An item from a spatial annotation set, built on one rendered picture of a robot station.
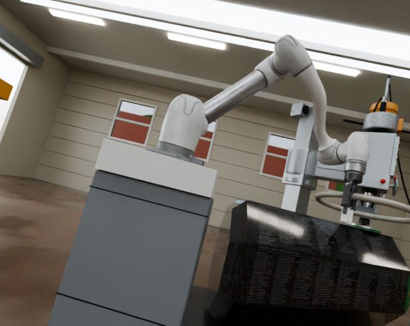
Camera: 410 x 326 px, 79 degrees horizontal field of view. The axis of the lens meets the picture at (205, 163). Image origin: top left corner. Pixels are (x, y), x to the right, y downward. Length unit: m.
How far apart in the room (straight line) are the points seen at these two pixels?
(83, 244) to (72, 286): 0.13
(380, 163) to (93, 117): 8.47
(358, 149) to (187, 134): 0.81
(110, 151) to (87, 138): 8.38
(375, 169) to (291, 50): 1.21
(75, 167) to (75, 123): 1.48
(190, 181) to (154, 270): 0.30
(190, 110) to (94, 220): 0.52
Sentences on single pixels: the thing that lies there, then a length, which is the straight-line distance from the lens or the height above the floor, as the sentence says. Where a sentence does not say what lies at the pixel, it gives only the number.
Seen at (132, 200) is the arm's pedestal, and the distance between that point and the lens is 0.85.
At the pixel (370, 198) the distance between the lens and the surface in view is 1.33.
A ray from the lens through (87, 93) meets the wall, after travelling 9.76.
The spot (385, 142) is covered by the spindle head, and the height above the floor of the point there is 1.49.
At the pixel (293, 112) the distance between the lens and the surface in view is 3.06.
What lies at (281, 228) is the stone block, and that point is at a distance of 1.71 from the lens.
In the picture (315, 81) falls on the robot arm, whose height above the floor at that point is 1.43.
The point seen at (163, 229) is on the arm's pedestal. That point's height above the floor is 0.67.
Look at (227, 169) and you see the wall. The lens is 7.96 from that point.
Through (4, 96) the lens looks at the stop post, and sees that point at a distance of 1.49.
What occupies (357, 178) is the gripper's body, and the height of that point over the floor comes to 1.05.
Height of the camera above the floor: 0.80
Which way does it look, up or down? 7 degrees up
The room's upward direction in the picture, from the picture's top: 14 degrees clockwise
